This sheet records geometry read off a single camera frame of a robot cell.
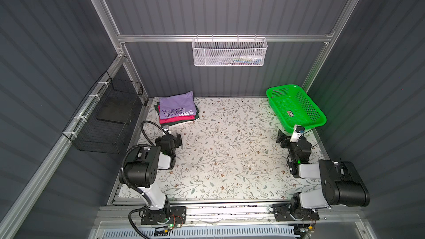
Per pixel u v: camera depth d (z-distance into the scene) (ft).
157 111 3.56
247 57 3.00
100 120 2.41
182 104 3.56
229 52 3.66
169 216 2.19
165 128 2.77
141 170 1.56
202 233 2.53
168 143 2.44
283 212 2.42
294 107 3.79
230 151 3.09
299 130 2.52
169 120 3.33
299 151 2.32
